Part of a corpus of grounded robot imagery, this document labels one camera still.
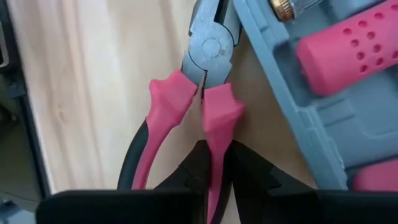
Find clear handled tester screwdriver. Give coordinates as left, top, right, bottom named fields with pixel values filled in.
left=269, top=0, right=324, bottom=22

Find pink handled bit driver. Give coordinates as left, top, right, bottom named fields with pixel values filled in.
left=351, top=158, right=398, bottom=192

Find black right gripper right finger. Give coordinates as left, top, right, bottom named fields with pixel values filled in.
left=231, top=141, right=315, bottom=194

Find black aluminium table frame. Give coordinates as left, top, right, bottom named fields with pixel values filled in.
left=0, top=0, right=52, bottom=200

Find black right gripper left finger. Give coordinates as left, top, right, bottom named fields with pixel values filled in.
left=155, top=140, right=212, bottom=191

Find pink black handled pliers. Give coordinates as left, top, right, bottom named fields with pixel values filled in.
left=116, top=0, right=246, bottom=224

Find grey plastic tool case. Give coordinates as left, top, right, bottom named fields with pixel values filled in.
left=233, top=0, right=398, bottom=191

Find pink handled claw hammer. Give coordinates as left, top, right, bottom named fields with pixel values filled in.
left=295, top=0, right=398, bottom=96

